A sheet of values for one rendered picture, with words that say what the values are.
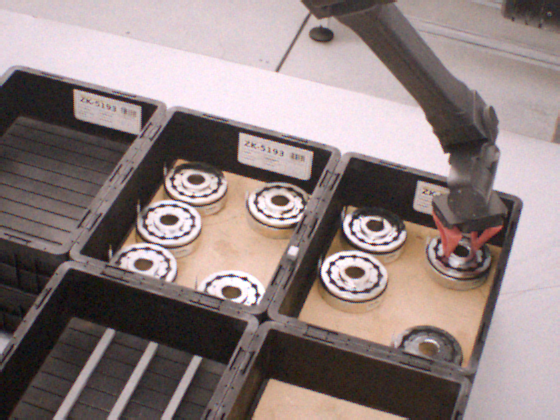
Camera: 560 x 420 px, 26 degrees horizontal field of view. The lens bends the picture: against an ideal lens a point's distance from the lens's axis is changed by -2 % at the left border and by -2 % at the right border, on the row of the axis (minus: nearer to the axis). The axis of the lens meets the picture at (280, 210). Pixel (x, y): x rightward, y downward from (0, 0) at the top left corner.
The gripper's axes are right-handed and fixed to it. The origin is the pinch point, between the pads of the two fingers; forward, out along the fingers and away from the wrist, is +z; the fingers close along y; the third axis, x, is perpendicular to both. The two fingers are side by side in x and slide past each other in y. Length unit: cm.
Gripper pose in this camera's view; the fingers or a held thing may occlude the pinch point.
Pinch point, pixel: (460, 248)
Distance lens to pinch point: 190.0
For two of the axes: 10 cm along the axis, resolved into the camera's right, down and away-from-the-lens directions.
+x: -3.6, -6.3, 6.9
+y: 9.3, -1.9, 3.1
